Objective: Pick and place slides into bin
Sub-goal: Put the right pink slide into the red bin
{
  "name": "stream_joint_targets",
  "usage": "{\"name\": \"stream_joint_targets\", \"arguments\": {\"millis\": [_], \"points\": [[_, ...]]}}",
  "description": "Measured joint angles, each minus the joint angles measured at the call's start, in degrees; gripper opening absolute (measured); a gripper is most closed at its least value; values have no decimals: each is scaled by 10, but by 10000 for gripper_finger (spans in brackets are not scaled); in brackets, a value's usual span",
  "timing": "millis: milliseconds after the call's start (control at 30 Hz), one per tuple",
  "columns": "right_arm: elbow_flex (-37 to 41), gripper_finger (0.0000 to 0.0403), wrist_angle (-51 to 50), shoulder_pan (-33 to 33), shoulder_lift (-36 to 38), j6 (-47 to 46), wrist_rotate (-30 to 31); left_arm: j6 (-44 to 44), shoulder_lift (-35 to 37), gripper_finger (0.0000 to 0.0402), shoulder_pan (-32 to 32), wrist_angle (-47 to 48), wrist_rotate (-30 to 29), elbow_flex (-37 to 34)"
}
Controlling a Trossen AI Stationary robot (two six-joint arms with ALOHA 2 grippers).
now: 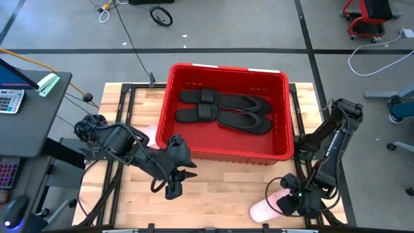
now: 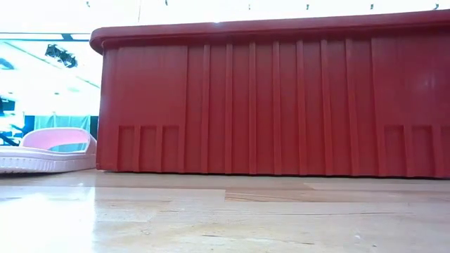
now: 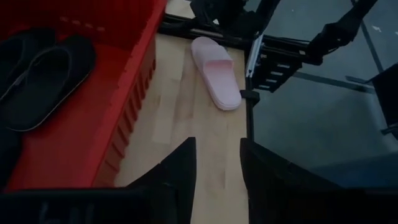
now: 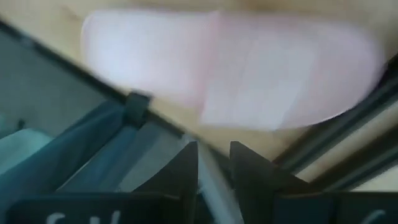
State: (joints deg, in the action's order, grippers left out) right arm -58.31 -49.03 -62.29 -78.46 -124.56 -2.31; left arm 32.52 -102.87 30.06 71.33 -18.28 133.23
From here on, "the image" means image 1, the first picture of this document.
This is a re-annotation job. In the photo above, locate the black computer mouse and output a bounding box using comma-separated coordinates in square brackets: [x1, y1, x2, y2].
[3, 195, 30, 229]

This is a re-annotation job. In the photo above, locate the grey keyboard tray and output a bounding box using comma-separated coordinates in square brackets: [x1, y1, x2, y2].
[0, 155, 52, 233]

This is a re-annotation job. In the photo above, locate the keyboard with coloured keys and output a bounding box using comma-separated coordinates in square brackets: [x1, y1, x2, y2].
[0, 157, 21, 189]

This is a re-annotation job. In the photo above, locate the red plastic bin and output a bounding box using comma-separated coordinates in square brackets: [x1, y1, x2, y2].
[155, 62, 295, 166]

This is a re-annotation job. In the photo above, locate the black desk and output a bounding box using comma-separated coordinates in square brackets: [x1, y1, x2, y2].
[0, 70, 72, 159]

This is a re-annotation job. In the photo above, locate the black flip-flop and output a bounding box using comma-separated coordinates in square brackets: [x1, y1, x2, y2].
[216, 110, 274, 136]
[218, 93, 273, 116]

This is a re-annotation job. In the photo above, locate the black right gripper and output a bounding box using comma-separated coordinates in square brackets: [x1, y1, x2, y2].
[276, 173, 324, 218]

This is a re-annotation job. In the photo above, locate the black strap slide sandal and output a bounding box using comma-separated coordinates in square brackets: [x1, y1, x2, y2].
[175, 103, 221, 124]
[179, 87, 221, 105]

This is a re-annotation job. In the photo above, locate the monitor with blue screen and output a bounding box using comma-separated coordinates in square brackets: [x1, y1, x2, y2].
[0, 58, 40, 91]

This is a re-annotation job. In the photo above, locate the pink slide sandal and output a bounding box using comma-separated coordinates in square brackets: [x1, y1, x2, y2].
[135, 125, 160, 150]
[248, 188, 292, 223]

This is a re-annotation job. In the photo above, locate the white looped cable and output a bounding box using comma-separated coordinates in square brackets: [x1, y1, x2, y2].
[98, 0, 130, 24]

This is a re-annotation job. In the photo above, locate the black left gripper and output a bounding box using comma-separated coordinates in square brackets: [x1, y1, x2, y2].
[164, 134, 198, 200]

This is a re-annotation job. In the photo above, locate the black floor cable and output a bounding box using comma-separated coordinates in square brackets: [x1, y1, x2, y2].
[111, 0, 156, 88]

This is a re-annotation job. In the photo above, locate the black metal frame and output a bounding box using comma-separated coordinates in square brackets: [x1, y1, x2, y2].
[72, 82, 349, 227]

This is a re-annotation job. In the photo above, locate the yellow cable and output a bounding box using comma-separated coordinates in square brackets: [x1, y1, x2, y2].
[0, 47, 100, 109]

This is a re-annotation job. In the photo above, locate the grey calculator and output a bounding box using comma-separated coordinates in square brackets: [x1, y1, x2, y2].
[0, 89, 26, 115]

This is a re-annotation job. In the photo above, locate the mint green stapler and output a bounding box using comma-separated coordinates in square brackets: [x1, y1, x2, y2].
[36, 72, 61, 98]

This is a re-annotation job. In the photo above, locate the long white cable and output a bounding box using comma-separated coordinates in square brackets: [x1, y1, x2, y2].
[347, 30, 414, 78]

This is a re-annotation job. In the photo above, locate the grey chair base with casters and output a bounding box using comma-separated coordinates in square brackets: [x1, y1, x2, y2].
[386, 140, 414, 197]

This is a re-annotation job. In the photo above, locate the black coiled cable ring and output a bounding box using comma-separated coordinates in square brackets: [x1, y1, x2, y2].
[149, 5, 173, 28]

